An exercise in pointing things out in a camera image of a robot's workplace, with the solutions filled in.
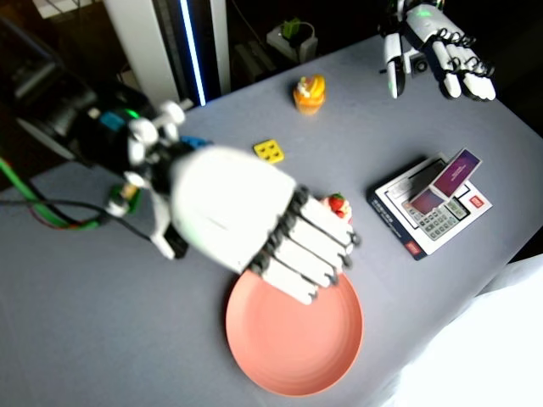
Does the orange cupcake toy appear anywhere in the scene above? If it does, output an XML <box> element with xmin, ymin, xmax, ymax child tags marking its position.
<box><xmin>292</xmin><ymin>74</ymin><xmax>327</xmax><ymax>116</ymax></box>

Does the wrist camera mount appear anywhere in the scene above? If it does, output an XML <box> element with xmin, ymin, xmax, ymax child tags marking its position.
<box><xmin>148</xmin><ymin>198</ymin><xmax>189</xmax><ymax>261</ymax></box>

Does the pink round plate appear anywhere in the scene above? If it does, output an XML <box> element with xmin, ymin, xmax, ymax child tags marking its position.
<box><xmin>225</xmin><ymin>270</ymin><xmax>365</xmax><ymax>398</ymax></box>

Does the white pillar with blue light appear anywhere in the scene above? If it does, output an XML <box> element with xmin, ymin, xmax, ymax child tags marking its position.
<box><xmin>104</xmin><ymin>0</ymin><xmax>232</xmax><ymax>108</ymax></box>

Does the green toy block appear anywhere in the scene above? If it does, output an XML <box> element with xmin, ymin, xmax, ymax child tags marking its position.
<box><xmin>108</xmin><ymin>186</ymin><xmax>142</xmax><ymax>215</ymax></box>

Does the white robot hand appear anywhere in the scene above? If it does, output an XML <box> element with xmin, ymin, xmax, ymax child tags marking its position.
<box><xmin>166</xmin><ymin>145</ymin><xmax>362</xmax><ymax>307</ymax></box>
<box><xmin>383</xmin><ymin>3</ymin><xmax>497</xmax><ymax>103</ymax></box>

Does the yellow toy block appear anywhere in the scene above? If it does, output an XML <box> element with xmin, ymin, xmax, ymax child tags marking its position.
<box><xmin>253</xmin><ymin>138</ymin><xmax>286</xmax><ymax>165</ymax></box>

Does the white calculator box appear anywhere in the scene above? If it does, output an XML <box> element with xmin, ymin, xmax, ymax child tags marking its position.
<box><xmin>366</xmin><ymin>151</ymin><xmax>494</xmax><ymax>261</ymax></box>

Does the purple small box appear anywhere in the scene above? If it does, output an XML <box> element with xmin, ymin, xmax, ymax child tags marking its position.
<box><xmin>409</xmin><ymin>148</ymin><xmax>484</xmax><ymax>215</ymax></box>

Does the white power strip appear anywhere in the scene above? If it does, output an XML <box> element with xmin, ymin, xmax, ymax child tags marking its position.
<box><xmin>266</xmin><ymin>17</ymin><xmax>319</xmax><ymax>64</ymax></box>

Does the strawberry cake toy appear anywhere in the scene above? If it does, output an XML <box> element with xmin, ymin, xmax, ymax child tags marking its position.
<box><xmin>320</xmin><ymin>192</ymin><xmax>354</xmax><ymax>226</ymax></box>

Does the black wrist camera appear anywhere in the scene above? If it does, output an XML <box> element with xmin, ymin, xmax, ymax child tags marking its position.
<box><xmin>407</xmin><ymin>49</ymin><xmax>429</xmax><ymax>74</ymax></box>

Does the white cloth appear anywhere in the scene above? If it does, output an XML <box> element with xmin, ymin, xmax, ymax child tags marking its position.
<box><xmin>381</xmin><ymin>253</ymin><xmax>543</xmax><ymax>407</ymax></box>

